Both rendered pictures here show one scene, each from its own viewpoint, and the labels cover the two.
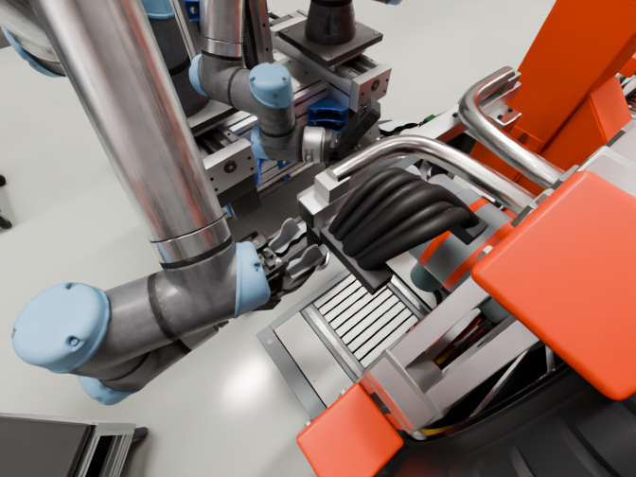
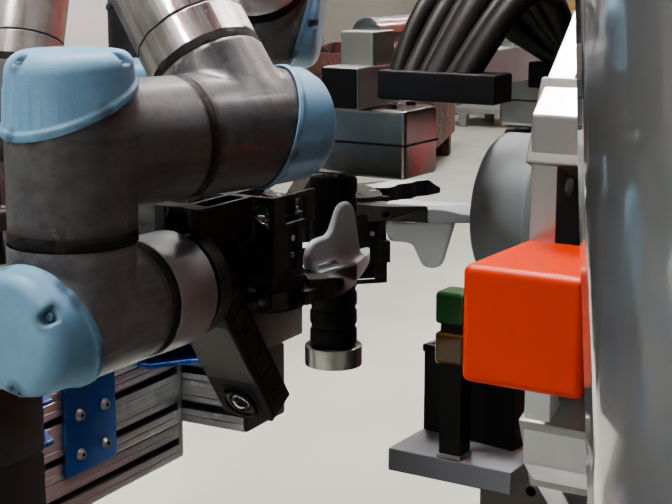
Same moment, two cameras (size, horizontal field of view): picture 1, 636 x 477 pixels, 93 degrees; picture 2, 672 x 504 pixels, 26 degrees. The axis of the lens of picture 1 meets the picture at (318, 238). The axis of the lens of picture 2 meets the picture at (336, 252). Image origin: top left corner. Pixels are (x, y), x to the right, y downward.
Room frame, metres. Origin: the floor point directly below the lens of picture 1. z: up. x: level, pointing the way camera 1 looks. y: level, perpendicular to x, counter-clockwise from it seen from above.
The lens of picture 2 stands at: (-0.75, 0.37, 1.06)
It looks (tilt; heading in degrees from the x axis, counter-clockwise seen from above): 12 degrees down; 340
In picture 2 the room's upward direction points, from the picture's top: straight up
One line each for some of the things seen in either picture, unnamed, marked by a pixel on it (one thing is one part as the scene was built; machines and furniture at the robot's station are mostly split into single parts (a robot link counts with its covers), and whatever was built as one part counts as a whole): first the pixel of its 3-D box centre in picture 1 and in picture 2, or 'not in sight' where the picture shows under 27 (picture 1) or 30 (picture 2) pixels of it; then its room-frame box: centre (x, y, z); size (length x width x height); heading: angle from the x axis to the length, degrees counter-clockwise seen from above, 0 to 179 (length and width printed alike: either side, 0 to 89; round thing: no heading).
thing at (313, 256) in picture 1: (311, 254); (342, 240); (0.22, 0.01, 0.85); 0.09 x 0.03 x 0.06; 120
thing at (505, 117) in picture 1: (484, 117); (554, 97); (0.45, -0.29, 0.93); 0.09 x 0.05 x 0.05; 38
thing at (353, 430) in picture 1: (346, 438); (550, 315); (-0.01, -0.03, 0.85); 0.09 x 0.08 x 0.07; 128
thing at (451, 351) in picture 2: not in sight; (456, 346); (0.80, -0.35, 0.59); 0.04 x 0.04 x 0.04; 38
